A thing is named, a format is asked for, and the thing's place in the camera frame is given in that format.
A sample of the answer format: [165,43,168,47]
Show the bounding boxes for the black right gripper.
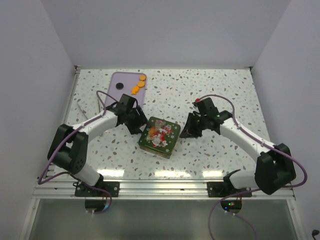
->
[179,112,208,139]

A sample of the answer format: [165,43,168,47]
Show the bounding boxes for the gold tin lid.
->
[138,116,181,147]

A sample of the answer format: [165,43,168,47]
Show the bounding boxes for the orange fish cookie on tray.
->
[131,85,140,95]

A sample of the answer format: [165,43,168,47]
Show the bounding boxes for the aluminium front rail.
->
[32,178,296,200]

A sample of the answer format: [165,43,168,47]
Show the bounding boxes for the orange round cookie on tray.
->
[137,80,146,88]

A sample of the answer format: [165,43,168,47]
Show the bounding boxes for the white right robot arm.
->
[180,97,296,197]

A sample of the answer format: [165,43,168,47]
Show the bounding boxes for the green christmas cookie tin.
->
[139,142,175,159]

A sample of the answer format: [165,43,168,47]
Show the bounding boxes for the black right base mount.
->
[206,169,250,198]

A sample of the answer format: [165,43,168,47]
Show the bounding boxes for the orange cookie at tray top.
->
[139,75,146,81]

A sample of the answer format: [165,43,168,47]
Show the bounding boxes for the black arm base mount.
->
[71,175,120,198]

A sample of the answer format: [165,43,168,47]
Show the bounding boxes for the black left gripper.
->
[125,105,151,135]

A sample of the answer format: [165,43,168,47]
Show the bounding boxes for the steel tongs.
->
[76,97,101,119]

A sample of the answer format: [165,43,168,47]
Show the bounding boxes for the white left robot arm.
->
[47,94,148,197]

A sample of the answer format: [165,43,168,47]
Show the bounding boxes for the black sandwich cookie on tray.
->
[116,82,124,90]

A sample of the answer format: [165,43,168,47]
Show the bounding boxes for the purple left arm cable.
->
[37,90,118,215]

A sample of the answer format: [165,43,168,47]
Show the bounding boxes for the purple tray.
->
[107,71,147,106]

